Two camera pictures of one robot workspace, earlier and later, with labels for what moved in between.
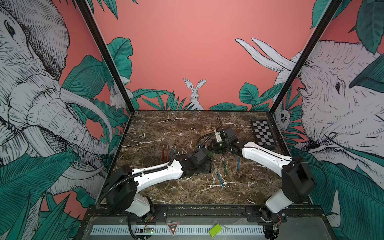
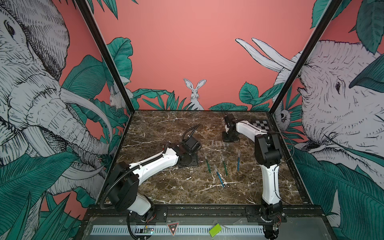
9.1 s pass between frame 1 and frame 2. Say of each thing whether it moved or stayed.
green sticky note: stayed
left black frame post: stayed
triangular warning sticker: stayed
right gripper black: moved
